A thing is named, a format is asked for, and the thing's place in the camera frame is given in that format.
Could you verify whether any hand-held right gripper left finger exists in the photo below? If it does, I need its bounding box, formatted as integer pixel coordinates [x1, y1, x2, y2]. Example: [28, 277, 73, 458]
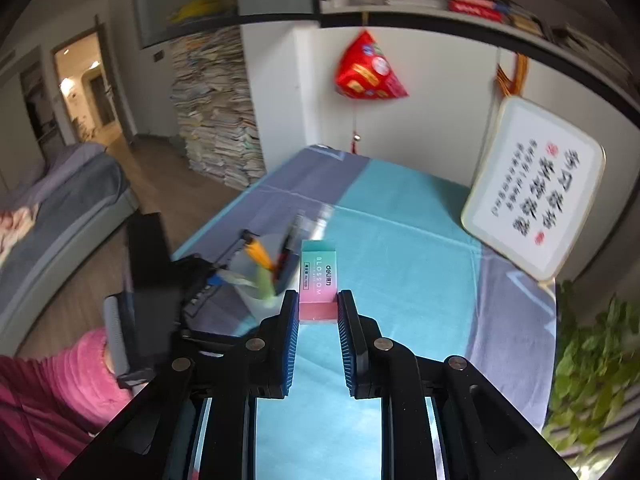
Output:
[60, 290, 301, 480]

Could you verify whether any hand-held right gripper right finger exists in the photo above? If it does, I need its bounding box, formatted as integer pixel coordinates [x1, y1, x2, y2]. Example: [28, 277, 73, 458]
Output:
[336, 290, 576, 480]

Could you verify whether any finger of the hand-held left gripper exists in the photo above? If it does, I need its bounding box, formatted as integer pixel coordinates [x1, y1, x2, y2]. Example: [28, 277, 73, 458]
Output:
[174, 327, 263, 361]
[172, 229, 253, 313]

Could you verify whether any yellow and black pen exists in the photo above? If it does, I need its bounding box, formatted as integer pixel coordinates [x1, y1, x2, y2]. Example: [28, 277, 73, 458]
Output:
[245, 237, 273, 271]

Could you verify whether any frosted plastic cup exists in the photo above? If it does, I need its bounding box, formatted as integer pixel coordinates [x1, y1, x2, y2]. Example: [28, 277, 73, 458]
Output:
[227, 232, 301, 321]

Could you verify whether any pink and green eraser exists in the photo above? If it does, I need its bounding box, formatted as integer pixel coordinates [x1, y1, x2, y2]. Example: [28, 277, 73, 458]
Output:
[299, 240, 340, 323]

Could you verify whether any clear pen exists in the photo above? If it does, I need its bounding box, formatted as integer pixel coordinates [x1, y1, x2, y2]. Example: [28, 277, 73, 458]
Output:
[307, 205, 333, 241]

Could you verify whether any person's left forearm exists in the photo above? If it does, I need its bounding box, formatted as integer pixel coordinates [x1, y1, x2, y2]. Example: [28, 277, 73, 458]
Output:
[0, 327, 133, 480]

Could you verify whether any blue and grey tablecloth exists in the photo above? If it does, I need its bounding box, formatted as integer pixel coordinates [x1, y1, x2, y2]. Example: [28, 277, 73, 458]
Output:
[170, 144, 558, 480]

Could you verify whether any grey bed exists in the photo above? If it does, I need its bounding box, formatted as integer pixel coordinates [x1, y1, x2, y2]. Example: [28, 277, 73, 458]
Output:
[0, 141, 141, 356]

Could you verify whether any tall pile of papers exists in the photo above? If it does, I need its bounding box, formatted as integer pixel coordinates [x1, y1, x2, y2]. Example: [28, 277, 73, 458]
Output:
[170, 27, 266, 191]

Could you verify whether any open doorway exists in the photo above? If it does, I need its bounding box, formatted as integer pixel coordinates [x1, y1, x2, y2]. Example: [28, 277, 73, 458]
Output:
[50, 27, 126, 148]

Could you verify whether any red pyramid hanging ornament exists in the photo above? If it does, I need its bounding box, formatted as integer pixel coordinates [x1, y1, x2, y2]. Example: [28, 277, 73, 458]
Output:
[335, 10, 411, 156]

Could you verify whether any framed calligraphy sign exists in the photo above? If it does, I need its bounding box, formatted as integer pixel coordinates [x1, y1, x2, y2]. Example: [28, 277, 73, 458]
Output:
[460, 96, 607, 282]

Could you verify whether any green potted plant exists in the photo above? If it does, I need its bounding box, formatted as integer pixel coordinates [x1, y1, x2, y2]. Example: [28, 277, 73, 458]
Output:
[542, 280, 640, 461]

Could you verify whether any white bookshelf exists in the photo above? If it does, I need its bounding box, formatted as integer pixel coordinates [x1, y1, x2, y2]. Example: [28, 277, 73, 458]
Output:
[315, 0, 640, 126]

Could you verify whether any orange striped ribbon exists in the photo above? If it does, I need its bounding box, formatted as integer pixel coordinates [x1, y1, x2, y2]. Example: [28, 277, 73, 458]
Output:
[495, 52, 530, 98]

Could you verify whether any red book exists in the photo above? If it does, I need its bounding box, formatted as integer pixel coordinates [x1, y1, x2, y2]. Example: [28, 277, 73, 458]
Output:
[447, 0, 506, 23]

